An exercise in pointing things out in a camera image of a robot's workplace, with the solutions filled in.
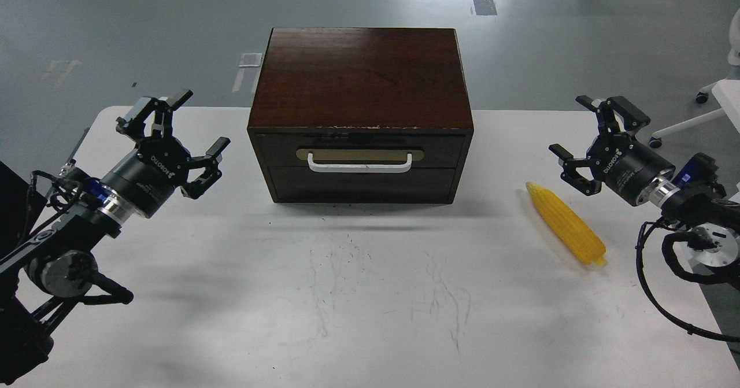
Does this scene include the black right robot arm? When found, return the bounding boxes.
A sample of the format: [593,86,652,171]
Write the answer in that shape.
[549,95,738,343]

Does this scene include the dark wooden drawer cabinet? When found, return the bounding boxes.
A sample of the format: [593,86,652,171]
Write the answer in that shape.
[247,28,474,204]

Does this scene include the yellow corn cob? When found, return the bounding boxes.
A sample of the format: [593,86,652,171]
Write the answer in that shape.
[526,182,607,267]

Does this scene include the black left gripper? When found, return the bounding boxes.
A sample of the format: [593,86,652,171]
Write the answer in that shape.
[101,90,231,219]

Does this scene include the wooden drawer with white handle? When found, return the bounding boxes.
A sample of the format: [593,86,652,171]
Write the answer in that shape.
[251,134,466,168]

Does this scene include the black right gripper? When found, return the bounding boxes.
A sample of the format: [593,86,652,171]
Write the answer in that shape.
[548,95,676,206]

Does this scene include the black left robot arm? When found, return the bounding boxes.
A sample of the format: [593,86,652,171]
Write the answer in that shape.
[2,90,230,385]

